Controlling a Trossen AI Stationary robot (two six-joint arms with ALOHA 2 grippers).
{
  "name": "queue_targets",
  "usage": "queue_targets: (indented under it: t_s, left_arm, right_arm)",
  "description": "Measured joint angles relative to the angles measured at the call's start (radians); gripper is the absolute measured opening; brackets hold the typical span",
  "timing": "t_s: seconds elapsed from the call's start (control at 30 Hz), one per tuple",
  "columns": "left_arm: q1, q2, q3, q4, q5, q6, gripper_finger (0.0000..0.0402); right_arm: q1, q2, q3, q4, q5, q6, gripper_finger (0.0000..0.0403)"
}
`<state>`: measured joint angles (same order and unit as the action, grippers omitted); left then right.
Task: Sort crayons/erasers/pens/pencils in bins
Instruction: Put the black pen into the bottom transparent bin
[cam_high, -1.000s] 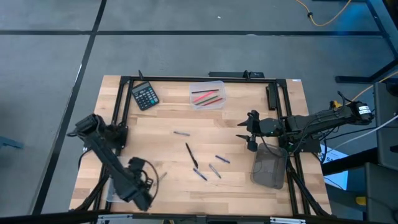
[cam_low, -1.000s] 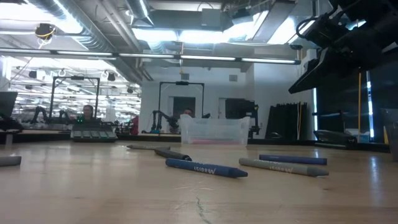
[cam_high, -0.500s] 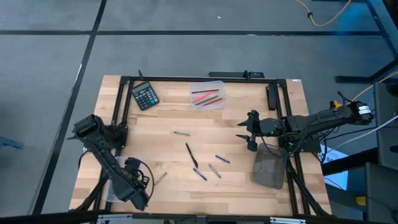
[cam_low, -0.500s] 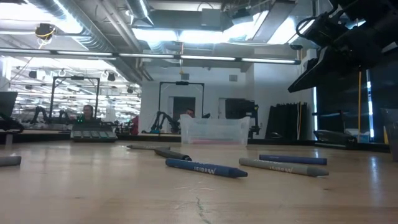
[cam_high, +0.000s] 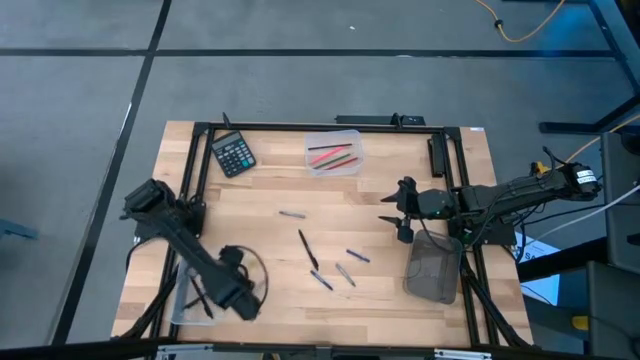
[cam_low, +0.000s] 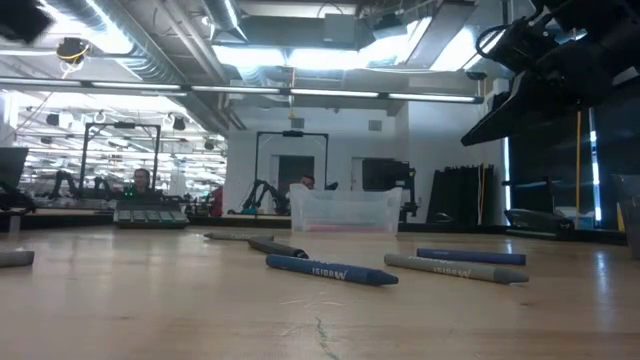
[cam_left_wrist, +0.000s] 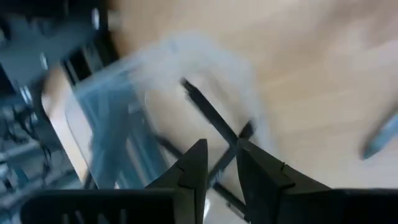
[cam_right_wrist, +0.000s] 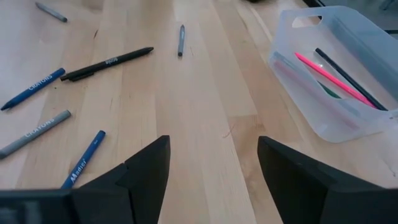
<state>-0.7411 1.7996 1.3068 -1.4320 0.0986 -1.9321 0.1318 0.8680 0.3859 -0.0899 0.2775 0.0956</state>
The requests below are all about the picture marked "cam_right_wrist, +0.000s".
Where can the pink pencil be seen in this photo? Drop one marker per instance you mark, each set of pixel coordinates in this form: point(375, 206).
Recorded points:
point(334, 79)

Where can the green pencil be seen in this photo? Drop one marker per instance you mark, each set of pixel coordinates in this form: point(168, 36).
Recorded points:
point(329, 91)

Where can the red pencil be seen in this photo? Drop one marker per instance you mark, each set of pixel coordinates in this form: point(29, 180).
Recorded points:
point(311, 90)

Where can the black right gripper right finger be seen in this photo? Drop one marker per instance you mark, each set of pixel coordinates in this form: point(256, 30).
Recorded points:
point(304, 193)

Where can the grey colored pencil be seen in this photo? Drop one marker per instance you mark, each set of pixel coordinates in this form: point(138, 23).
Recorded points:
point(37, 133)

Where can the black pen with print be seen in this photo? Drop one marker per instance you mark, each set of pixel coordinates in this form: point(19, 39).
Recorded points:
point(107, 63)

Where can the short dark olive pencil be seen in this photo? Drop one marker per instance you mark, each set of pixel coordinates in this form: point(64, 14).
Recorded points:
point(181, 40)

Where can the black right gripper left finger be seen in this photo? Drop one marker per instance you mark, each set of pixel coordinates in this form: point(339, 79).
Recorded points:
point(146, 186)

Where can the translucent plastic bin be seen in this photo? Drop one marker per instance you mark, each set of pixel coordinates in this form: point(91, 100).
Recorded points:
point(311, 102)

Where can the blue crayon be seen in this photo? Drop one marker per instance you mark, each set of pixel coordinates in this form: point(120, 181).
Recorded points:
point(34, 88)

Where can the purple colored pencil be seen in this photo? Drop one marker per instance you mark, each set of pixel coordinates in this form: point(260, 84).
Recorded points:
point(84, 158)

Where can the plain dark pencil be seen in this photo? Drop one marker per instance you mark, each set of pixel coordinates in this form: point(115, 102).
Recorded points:
point(351, 80)

